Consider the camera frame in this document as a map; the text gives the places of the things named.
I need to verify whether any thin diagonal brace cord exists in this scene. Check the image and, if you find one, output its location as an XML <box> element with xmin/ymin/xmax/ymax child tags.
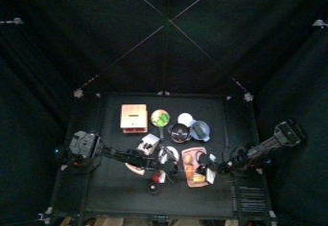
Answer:
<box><xmin>77</xmin><ymin>0</ymin><xmax>227</xmax><ymax>91</ymax></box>
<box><xmin>118</xmin><ymin>0</ymin><xmax>251</xmax><ymax>94</ymax></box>

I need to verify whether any dark round toy piece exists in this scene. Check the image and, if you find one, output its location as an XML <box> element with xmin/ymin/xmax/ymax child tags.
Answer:
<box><xmin>146</xmin><ymin>183</ymin><xmax>164</xmax><ymax>195</ymax></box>

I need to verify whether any orange toy carrot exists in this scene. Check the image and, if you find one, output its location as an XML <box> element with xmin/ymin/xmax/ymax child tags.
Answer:
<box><xmin>185</xmin><ymin>163</ymin><xmax>196</xmax><ymax>182</ymax></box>

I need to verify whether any white plate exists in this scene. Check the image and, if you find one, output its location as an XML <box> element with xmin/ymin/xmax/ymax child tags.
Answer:
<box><xmin>158</xmin><ymin>145</ymin><xmax>181</xmax><ymax>166</ymax></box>

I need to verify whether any blue grey toy bowl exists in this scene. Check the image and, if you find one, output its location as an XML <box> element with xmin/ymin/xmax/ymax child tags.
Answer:
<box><xmin>189</xmin><ymin>120</ymin><xmax>213</xmax><ymax>143</ymax></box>

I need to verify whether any black toy pot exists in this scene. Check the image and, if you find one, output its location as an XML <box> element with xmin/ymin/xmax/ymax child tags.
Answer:
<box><xmin>166</xmin><ymin>123</ymin><xmax>195</xmax><ymax>144</ymax></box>

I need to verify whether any white round lid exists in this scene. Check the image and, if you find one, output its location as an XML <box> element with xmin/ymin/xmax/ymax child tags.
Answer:
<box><xmin>177</xmin><ymin>112</ymin><xmax>196</xmax><ymax>128</ymax></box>

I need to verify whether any pink cutting board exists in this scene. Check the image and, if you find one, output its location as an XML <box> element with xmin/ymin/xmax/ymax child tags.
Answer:
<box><xmin>181</xmin><ymin>147</ymin><xmax>217</xmax><ymax>189</ymax></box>

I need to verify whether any white toy knife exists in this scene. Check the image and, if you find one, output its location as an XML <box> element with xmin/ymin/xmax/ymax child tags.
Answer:
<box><xmin>205</xmin><ymin>153</ymin><xmax>219</xmax><ymax>186</ymax></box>

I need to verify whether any red and white toy fruit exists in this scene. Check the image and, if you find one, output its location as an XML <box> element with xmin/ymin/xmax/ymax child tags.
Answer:
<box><xmin>152</xmin><ymin>169</ymin><xmax>168</xmax><ymax>185</ymax></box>

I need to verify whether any red and white toy slice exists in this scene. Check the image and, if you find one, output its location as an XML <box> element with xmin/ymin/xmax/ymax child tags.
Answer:
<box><xmin>125</xmin><ymin>162</ymin><xmax>148</xmax><ymax>177</ymax></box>

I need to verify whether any wooden toy box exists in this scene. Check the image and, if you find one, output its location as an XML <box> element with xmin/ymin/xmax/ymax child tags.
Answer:
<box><xmin>120</xmin><ymin>103</ymin><xmax>150</xmax><ymax>135</ymax></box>

